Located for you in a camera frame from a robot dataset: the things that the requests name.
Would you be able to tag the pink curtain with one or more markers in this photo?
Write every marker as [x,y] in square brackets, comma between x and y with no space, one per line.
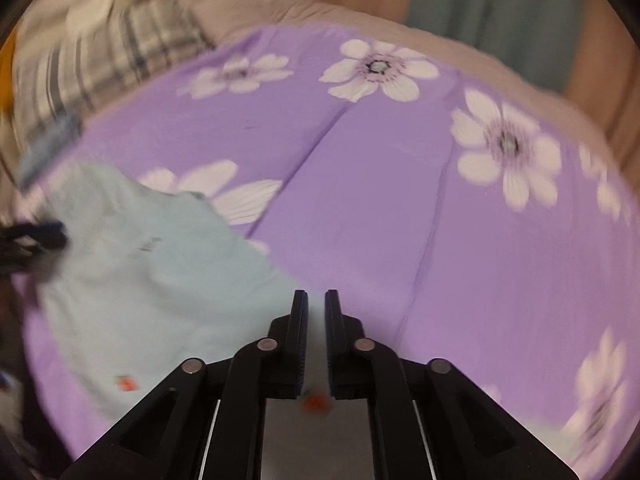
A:
[604,79]

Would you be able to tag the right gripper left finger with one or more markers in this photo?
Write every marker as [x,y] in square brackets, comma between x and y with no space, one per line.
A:
[206,420]

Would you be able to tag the plaid pillow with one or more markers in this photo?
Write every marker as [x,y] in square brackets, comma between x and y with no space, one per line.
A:
[85,74]

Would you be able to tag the teal curtain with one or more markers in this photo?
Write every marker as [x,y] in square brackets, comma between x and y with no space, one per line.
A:
[536,38]

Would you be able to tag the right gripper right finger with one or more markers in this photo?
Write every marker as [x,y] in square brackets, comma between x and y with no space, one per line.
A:
[428,421]

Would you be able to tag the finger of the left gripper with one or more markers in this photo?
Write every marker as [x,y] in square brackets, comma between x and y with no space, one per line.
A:
[48,235]

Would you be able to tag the small blue folded cloth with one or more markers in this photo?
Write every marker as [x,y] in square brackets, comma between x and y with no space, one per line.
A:
[62,132]

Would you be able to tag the beige quilt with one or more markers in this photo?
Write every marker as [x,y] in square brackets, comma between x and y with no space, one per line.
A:
[224,21]

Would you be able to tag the light blue strawberry pants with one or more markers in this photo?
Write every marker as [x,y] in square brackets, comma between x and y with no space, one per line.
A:
[147,280]

